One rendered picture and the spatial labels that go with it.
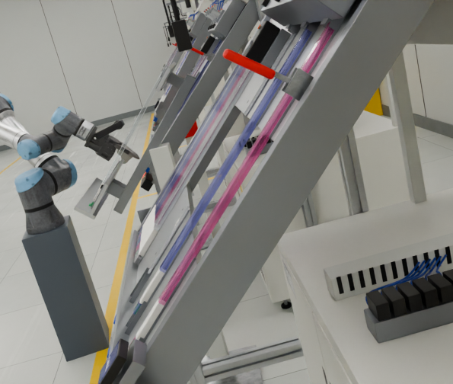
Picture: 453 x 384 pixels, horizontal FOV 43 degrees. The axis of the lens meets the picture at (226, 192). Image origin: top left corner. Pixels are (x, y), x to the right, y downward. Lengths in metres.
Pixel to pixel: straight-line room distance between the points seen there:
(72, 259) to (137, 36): 8.74
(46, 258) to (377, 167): 1.32
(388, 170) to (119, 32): 8.99
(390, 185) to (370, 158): 0.14
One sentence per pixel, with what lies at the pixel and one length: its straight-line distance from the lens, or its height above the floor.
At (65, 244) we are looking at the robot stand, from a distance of 2.34.
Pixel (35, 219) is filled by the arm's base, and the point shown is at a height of 0.60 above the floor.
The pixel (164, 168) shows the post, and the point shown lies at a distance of 1.77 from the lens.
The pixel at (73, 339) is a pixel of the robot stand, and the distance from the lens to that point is 2.49.
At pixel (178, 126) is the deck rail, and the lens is 2.07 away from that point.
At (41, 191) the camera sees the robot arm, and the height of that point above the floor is 0.70.
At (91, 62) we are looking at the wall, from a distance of 10.96.
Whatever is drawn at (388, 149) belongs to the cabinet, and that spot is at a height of 0.54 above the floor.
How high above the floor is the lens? 1.12
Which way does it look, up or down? 15 degrees down
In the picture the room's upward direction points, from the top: 15 degrees counter-clockwise
